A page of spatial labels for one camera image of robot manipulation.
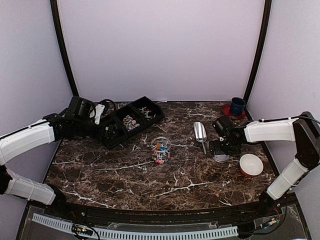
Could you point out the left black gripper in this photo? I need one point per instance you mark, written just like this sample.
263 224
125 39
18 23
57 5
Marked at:
107 139

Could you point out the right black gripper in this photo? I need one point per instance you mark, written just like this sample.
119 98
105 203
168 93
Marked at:
215 143

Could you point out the clear plastic lid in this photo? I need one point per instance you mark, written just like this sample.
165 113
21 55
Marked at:
221 158

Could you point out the black three-compartment candy tray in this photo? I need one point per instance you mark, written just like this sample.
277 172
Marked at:
132 110

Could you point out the metal scoop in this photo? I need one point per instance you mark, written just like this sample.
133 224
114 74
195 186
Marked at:
200 134

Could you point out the clear plastic cup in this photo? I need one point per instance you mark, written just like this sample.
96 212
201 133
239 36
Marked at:
161 150

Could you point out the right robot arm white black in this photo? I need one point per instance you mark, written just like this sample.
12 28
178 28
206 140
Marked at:
303 130

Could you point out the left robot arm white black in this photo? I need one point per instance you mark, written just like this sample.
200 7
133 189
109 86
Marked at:
49 129

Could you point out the stick candies pile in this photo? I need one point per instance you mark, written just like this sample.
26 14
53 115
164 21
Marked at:
147 113

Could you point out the swirl lollipops pile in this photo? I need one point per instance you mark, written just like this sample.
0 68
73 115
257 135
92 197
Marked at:
130 123

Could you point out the orange white bowl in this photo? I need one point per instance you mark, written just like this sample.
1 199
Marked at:
251 165

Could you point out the red plate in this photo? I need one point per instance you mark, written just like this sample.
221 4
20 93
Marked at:
226 111

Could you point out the blue mug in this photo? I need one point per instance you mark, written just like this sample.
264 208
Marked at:
237 106

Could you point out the right circuit board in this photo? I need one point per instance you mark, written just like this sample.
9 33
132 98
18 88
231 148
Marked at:
269 222

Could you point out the circuit board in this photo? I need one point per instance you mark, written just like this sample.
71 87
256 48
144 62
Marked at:
81 230
269 222

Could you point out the left circuit board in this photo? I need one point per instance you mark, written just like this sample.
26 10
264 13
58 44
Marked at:
81 230

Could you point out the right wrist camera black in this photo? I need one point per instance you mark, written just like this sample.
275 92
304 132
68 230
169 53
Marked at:
222 125

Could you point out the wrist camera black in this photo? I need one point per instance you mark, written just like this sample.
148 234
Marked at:
222 125
79 108

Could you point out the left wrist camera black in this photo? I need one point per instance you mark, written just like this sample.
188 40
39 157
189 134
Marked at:
79 108

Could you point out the black front table rail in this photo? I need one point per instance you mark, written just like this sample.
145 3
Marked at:
150 203

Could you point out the white slotted cable duct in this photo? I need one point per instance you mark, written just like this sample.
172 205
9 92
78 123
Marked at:
135 232

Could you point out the left black frame post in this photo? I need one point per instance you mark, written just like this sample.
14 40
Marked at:
62 47

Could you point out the black frame post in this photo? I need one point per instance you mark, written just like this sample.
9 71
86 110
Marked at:
62 47
259 49

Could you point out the right black frame post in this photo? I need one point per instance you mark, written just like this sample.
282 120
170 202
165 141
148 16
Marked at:
259 49

